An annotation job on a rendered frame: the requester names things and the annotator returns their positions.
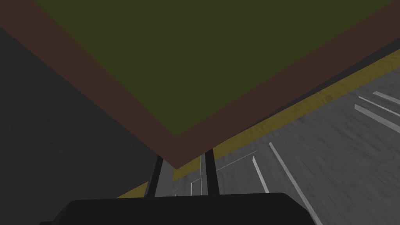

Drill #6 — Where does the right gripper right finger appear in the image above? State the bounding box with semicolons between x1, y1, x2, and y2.
200;148;220;196

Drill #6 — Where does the green table with brown rim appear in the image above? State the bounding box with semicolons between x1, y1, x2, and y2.
0;0;400;170

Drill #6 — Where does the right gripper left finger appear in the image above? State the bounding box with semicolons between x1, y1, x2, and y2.
144;155;174;198

